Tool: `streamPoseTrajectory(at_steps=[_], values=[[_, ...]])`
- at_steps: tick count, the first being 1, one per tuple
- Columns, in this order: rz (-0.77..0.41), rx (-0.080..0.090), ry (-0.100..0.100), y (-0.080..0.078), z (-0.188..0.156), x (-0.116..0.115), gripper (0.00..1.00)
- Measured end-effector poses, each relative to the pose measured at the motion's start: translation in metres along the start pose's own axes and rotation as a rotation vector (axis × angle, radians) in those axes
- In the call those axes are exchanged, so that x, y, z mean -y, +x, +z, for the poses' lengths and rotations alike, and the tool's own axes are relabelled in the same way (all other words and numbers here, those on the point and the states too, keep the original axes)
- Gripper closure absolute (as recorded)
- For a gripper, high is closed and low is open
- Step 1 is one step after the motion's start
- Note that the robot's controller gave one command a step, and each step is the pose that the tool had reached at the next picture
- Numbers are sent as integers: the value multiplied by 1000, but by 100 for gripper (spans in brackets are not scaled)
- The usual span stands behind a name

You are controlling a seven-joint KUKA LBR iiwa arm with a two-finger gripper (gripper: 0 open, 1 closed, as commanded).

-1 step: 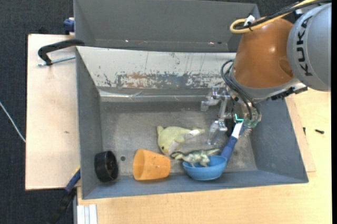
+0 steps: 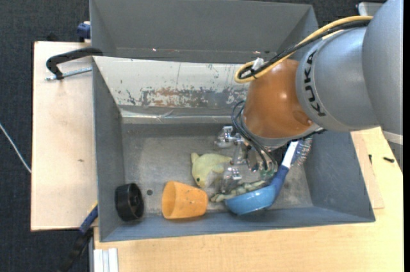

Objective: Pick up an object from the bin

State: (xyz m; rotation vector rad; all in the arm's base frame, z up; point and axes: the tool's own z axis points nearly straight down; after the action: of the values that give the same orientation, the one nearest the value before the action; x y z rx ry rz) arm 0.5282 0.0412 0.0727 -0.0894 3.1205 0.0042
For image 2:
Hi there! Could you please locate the pale wood board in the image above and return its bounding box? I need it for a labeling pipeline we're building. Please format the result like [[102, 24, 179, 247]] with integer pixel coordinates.
[[30, 41, 99, 232]]

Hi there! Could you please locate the black round wheel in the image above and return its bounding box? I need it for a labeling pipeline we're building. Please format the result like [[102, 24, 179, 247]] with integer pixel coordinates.
[[114, 182, 145, 222]]

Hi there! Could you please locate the grey metal bin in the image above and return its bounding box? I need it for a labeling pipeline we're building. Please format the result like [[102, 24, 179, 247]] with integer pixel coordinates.
[[88, 0, 376, 243]]

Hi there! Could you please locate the blue ladle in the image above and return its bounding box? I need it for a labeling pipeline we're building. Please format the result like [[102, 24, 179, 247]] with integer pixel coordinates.
[[224, 164, 290, 216]]

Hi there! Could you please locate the pale green toy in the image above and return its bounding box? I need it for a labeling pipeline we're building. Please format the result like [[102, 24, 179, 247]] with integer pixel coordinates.
[[209, 179, 268, 204]]

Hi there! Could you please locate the orange cup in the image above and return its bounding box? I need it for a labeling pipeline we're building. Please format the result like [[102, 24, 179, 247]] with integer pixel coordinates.
[[161, 180, 209, 220]]

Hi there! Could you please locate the yellow toy animal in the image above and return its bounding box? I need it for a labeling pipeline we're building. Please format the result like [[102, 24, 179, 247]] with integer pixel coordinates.
[[190, 152, 233, 189]]

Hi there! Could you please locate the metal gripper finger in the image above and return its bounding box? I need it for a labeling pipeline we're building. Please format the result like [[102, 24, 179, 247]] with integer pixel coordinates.
[[219, 166, 243, 195], [214, 125, 242, 149]]

